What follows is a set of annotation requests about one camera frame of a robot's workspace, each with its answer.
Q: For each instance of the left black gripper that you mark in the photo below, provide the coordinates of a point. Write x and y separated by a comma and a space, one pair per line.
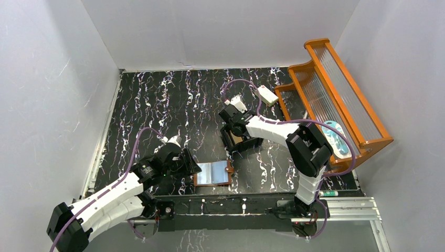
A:
189, 161

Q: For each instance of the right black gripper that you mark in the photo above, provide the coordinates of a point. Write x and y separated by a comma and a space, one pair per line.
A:
245, 113

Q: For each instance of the black card tray box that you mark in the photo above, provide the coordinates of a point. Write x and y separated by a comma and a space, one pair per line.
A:
238, 144

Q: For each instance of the orange leather card holder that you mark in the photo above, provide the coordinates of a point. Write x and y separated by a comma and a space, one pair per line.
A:
214, 174

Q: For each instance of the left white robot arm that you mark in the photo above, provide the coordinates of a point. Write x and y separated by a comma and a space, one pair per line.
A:
72, 227

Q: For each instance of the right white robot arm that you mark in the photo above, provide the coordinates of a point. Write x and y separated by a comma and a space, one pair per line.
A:
308, 147

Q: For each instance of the white rectangular box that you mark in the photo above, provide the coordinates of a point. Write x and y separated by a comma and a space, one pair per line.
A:
267, 96

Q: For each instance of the orange wooden shelf rack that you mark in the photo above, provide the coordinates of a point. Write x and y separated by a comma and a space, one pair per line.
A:
328, 92

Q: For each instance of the blue blister pack item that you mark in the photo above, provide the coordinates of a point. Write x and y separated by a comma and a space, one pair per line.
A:
340, 148

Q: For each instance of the green marker pen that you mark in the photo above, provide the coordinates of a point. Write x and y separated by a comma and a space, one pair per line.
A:
328, 193

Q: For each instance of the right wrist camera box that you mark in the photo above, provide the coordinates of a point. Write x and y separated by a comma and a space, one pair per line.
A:
237, 102

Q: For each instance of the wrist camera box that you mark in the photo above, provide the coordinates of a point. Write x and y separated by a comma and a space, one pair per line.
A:
237, 102
175, 140

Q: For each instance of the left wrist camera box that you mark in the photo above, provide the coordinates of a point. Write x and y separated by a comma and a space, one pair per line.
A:
175, 140

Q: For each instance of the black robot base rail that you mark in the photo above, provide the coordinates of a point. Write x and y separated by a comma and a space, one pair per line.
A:
276, 211

